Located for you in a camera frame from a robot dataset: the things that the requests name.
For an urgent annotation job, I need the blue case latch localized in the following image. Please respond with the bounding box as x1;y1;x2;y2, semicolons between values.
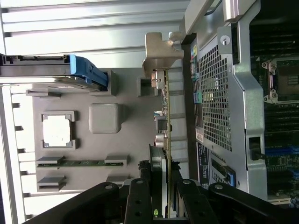
225;168;236;188

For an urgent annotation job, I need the grey parts rack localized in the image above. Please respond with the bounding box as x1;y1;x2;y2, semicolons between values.
25;69;173;194

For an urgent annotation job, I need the green RAM stick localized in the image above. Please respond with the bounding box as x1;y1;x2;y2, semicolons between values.
38;160;124;167

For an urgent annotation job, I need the white expansion slot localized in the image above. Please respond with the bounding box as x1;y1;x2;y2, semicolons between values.
267;197;299;205

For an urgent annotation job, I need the blue expansion slot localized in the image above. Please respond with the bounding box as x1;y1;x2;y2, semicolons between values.
265;146;299;157

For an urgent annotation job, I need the silver CPU chip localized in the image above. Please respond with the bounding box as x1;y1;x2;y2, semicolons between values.
43;115;72;147

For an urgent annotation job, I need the green motherboard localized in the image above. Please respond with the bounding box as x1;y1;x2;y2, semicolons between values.
249;23;299;206

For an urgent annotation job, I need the silver hard disk drive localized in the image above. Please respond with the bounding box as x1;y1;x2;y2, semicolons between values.
0;64;105;93

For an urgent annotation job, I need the open black PC case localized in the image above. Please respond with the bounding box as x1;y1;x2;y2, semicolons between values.
180;0;299;217

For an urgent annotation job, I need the blue disk caddy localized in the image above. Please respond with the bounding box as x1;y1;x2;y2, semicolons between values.
0;54;110;92

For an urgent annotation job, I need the CPU socket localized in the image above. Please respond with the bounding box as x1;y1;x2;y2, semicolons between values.
263;58;299;105

